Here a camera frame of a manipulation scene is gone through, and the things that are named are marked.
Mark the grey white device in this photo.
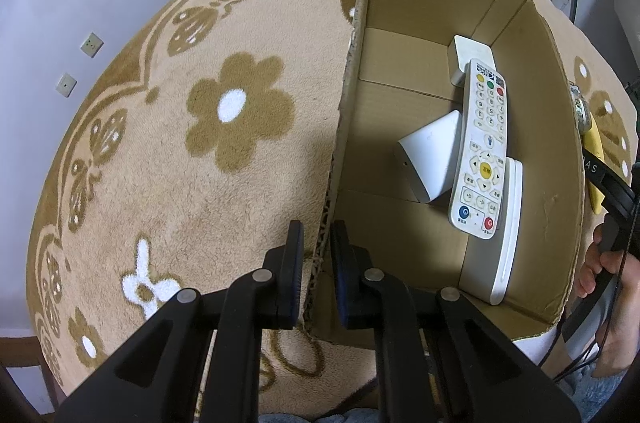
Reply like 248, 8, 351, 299
459, 157, 524, 306

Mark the white remote control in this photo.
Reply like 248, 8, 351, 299
448, 58, 508, 240

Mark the brown cardboard box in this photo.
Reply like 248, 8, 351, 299
328, 0, 601, 339

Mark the white cube charger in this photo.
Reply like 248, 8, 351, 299
447, 35, 497, 87

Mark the person's right hand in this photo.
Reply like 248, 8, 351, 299
574, 221, 640, 377

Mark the wooden chair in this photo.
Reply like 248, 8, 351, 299
1, 335, 65, 417

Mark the white power adapter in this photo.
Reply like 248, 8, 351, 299
394, 110, 461, 203

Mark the beige floral carpet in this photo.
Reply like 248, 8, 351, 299
26, 0, 638, 417

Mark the lower wall socket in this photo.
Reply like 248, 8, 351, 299
55, 73, 77, 98

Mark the wall socket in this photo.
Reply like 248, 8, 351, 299
80, 32, 104, 58
55, 73, 77, 98

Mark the upper wall socket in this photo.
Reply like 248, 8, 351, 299
80, 32, 104, 58

